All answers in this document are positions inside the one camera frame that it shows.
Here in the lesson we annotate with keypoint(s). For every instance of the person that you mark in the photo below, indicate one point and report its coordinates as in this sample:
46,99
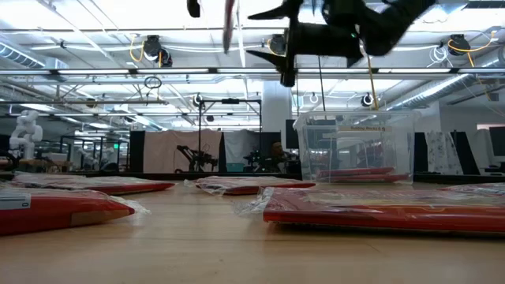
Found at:
277,149

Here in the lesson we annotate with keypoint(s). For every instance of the black metal rig frame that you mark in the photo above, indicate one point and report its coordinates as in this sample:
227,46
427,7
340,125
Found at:
230,101

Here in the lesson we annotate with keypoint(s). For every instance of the black partition panel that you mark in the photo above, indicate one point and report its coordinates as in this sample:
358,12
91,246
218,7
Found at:
263,140
137,152

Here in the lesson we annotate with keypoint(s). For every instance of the beige curtain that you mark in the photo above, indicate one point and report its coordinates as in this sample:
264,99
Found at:
169,152

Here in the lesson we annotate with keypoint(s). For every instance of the teal box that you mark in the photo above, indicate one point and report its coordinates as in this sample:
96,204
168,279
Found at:
235,167

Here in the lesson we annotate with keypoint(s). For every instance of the silver air duct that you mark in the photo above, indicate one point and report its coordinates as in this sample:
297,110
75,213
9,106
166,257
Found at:
434,88
17,55

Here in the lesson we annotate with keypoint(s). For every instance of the white pillar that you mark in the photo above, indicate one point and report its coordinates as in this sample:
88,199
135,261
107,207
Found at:
276,114

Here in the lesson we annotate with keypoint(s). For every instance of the wooden desk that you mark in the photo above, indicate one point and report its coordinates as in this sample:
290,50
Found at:
43,161

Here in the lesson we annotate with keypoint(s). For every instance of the patterned white cloth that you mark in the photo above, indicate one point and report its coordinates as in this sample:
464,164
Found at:
444,154

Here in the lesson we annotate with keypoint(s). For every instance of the dark background robot arm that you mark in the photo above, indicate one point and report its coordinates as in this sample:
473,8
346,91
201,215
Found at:
203,161
256,161

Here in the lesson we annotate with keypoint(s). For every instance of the grey curtain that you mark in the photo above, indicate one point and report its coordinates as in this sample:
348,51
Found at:
240,144

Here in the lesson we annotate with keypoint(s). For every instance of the clear plastic bin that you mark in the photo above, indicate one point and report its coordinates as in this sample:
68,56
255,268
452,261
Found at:
311,150

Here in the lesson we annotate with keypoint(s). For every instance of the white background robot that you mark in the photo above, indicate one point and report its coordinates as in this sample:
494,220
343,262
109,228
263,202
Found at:
25,134

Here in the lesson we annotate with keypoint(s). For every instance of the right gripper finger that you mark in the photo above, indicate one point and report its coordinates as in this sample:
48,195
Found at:
282,11
276,61

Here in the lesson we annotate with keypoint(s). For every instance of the black monitor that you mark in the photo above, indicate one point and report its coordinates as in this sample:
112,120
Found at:
290,134
498,141

